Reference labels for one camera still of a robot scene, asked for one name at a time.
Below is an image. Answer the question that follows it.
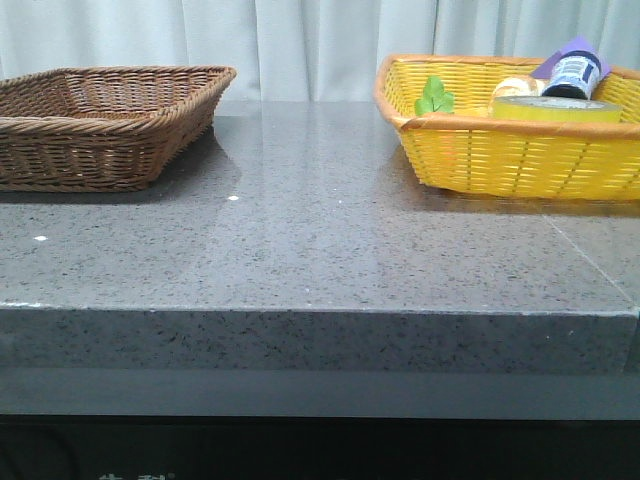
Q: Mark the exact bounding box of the green artificial leaf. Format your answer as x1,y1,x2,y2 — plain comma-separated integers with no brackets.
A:
414,76,455,116

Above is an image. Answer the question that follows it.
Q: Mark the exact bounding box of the purple block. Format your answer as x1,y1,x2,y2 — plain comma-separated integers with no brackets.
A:
530,36,611,80

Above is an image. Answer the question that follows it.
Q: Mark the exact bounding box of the white curtain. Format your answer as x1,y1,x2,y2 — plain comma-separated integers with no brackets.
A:
1,1,639,102

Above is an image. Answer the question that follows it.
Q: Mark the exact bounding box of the yellow plastic woven basket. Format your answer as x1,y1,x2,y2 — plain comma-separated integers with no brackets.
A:
374,54,639,201

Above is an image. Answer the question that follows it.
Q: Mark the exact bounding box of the blue white labelled bottle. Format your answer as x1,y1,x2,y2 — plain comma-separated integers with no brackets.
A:
541,50,602,100

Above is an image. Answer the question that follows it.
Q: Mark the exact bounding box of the yellow tape roll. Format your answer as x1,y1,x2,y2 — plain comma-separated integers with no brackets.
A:
491,96,622,123

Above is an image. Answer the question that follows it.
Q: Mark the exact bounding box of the bread roll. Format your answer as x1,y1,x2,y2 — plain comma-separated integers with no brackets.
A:
492,75,548,98

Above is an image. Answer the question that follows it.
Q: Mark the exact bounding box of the brown wicker basket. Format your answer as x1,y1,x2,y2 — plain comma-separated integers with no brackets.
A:
1,65,237,192

